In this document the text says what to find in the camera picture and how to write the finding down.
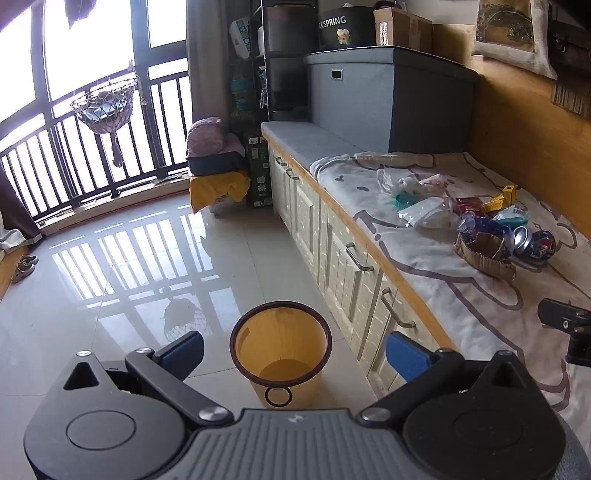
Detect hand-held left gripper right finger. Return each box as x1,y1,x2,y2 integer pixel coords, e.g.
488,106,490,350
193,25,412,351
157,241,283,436
359,331,537,428

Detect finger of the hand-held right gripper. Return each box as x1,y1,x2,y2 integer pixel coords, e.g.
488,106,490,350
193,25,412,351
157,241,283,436
538,298,591,332

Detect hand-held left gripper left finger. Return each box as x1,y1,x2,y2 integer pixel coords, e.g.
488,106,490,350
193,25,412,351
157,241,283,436
59,331,235,428

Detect crushed blue drink can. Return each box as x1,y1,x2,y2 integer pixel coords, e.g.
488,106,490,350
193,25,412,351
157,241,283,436
512,226,557,265

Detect torn cardboard piece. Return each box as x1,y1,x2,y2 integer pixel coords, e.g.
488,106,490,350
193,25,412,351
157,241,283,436
453,230,517,282

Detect yellow bin with brown rim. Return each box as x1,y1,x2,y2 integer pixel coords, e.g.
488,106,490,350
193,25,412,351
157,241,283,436
229,301,332,409

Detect teal and white packet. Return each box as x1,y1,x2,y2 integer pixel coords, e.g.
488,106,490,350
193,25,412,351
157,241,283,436
491,205,530,228

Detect blue wrapper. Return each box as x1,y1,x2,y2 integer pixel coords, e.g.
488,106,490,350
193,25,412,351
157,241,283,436
457,213,516,256

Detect white plastic pouch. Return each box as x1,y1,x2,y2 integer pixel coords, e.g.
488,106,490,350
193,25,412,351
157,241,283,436
396,196,459,230

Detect clear plastic bag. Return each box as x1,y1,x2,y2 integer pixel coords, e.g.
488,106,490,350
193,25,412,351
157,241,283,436
376,167,451,200

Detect white printed blanket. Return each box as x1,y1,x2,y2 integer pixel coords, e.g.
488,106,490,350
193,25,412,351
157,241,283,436
310,151,591,411

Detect cream cabinet bench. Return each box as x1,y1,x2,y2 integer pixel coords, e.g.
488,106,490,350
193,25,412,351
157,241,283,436
261,131,455,398

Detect red packet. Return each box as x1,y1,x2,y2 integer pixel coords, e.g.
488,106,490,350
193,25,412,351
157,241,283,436
455,196,496,219

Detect yellow cloth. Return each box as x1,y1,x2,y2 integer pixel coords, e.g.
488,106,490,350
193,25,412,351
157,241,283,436
189,170,251,214

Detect pair of sandals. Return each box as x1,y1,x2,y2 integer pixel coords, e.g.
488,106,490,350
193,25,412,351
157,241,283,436
11,254,40,284

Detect green carton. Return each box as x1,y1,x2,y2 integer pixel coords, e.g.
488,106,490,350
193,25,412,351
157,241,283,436
245,133,274,208

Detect dark flat case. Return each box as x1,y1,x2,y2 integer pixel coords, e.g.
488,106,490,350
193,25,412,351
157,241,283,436
187,150,249,176

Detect pink cloth bundle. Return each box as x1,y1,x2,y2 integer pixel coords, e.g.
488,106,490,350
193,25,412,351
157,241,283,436
185,117,246,158

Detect black balcony railing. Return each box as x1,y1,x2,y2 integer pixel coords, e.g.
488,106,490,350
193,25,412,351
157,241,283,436
0,59,192,220

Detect grey bench cushion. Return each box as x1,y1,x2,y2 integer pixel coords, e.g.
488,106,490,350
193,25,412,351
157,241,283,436
261,121,368,172

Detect grey fabric storage box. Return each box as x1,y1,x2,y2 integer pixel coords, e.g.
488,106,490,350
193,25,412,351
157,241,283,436
305,46,481,154

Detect embroidered throw pillow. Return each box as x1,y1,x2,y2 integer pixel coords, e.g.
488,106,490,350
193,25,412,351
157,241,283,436
471,0,560,80

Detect black metal shelf rack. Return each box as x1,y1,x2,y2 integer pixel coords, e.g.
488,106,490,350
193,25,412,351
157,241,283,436
248,0,269,136

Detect grey curtain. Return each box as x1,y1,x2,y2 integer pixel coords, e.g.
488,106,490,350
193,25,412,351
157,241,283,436
185,0,238,134

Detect black drawer tower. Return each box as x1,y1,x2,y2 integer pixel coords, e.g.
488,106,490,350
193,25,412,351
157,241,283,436
264,0,320,121

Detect white tissue pack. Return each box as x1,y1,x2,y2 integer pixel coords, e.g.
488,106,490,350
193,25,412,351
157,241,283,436
228,16,254,62

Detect brown cardboard box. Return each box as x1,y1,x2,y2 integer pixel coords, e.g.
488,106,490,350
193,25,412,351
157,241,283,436
373,7,435,53

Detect black round box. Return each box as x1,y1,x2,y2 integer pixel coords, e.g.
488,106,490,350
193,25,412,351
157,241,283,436
318,6,378,51

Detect metal drawer handle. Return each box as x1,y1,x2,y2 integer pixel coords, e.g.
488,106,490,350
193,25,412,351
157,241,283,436
380,288,417,330
345,242,376,274

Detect dark fringed wall hanging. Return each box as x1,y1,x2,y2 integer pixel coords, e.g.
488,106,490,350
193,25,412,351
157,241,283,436
549,18,591,121

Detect hanging wire basket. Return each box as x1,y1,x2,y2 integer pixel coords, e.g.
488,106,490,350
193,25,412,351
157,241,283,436
69,78,140,168

